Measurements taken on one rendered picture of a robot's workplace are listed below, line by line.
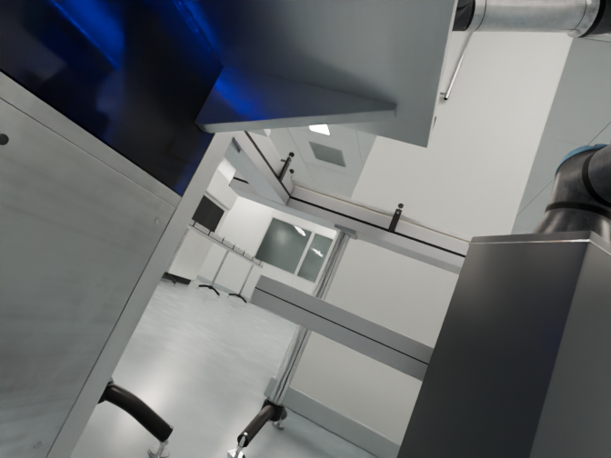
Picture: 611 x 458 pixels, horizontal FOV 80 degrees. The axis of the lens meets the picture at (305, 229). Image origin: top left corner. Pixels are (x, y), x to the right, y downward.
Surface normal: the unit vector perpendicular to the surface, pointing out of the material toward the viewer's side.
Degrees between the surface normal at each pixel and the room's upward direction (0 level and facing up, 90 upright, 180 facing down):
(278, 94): 90
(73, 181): 90
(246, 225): 90
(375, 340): 90
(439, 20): 180
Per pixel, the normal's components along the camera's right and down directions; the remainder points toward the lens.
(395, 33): -0.40, 0.90
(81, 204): 0.89, 0.33
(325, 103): -0.22, -0.29
